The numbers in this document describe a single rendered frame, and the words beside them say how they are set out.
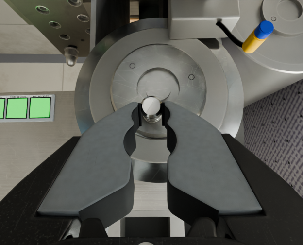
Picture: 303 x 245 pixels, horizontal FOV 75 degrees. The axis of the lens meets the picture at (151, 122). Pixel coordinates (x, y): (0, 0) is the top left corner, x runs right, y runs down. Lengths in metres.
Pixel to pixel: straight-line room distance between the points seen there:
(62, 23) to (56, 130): 0.25
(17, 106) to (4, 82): 2.64
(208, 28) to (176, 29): 0.02
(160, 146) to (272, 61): 0.12
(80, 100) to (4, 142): 0.46
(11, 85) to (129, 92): 3.06
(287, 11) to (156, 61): 0.13
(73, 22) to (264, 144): 0.44
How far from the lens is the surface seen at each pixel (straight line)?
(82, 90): 0.19
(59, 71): 2.99
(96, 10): 0.23
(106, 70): 0.17
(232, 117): 0.18
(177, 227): 0.53
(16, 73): 3.21
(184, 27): 0.17
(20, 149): 0.60
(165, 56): 0.16
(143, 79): 0.16
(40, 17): 0.50
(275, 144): 0.35
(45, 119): 0.57
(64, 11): 0.47
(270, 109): 0.36
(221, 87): 0.17
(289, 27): 0.23
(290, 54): 0.22
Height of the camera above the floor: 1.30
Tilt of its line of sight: 8 degrees down
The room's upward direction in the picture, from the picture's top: 179 degrees clockwise
